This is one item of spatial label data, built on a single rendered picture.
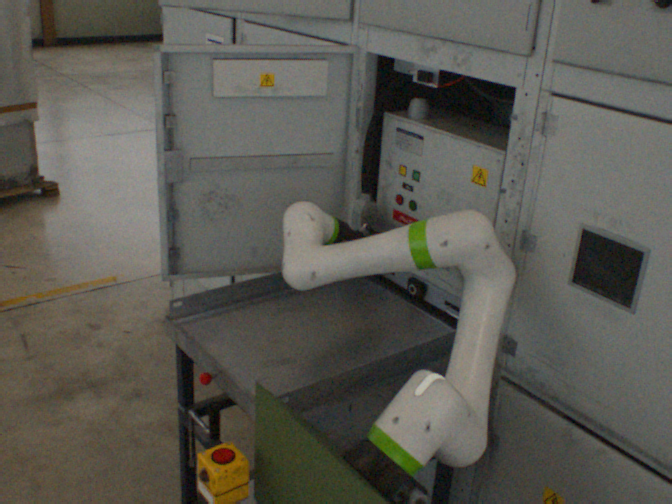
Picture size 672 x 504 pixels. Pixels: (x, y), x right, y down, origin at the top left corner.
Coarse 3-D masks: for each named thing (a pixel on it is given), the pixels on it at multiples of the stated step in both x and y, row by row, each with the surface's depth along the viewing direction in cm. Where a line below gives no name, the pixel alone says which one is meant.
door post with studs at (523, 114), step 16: (544, 0) 167; (544, 16) 168; (544, 32) 168; (544, 48) 169; (528, 64) 174; (528, 80) 175; (528, 96) 176; (512, 112) 181; (528, 112) 177; (512, 128) 182; (528, 128) 178; (512, 144) 183; (528, 144) 178; (512, 160) 184; (512, 176) 185; (512, 192) 186; (512, 208) 187; (496, 224) 193; (512, 224) 188; (512, 240) 189; (464, 480) 223; (464, 496) 224
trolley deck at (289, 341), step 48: (336, 288) 234; (192, 336) 202; (240, 336) 204; (288, 336) 205; (336, 336) 206; (384, 336) 208; (432, 336) 209; (240, 384) 182; (288, 384) 183; (384, 384) 185
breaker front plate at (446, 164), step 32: (384, 128) 227; (416, 128) 215; (384, 160) 230; (416, 160) 218; (448, 160) 207; (480, 160) 198; (384, 192) 233; (416, 192) 221; (448, 192) 210; (480, 192) 200; (448, 288) 218
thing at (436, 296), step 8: (400, 272) 233; (408, 272) 230; (392, 280) 237; (400, 280) 233; (424, 280) 225; (432, 288) 222; (440, 288) 220; (424, 296) 226; (432, 296) 223; (440, 296) 220; (448, 296) 217; (456, 296) 216; (432, 304) 223; (440, 304) 220; (448, 304) 218; (456, 304) 215; (456, 312) 215
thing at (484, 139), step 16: (400, 112) 228; (432, 112) 230; (448, 112) 231; (432, 128) 210; (448, 128) 212; (464, 128) 213; (480, 128) 214; (496, 128) 215; (480, 144) 197; (496, 144) 198
